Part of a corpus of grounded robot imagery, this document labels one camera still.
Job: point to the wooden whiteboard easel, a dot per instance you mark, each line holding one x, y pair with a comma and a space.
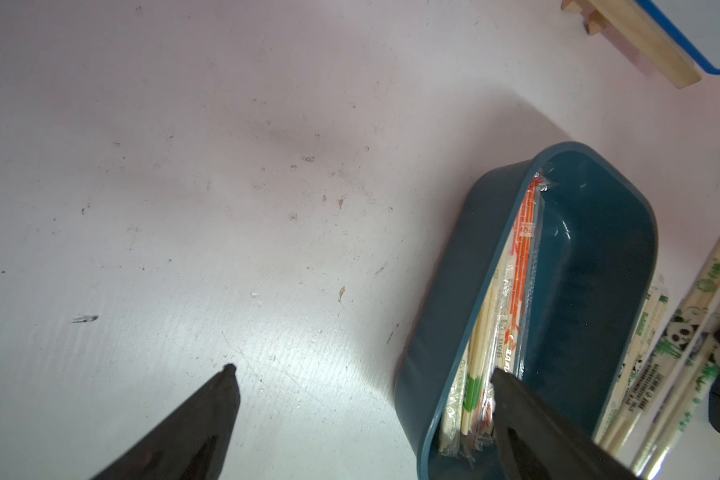
641, 31

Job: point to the blue framed whiteboard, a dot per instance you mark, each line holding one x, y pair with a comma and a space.
694, 25

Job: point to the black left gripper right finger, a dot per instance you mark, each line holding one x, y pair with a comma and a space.
535, 442

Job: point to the green leaf chopstick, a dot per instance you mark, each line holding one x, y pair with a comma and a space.
671, 350

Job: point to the teal plastic storage box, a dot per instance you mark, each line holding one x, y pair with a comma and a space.
598, 251

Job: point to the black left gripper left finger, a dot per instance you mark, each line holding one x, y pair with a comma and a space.
191, 442

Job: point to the red print wrapped chopsticks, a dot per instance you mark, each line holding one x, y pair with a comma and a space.
516, 269

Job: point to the green top chopsticks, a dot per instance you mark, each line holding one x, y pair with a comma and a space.
695, 381

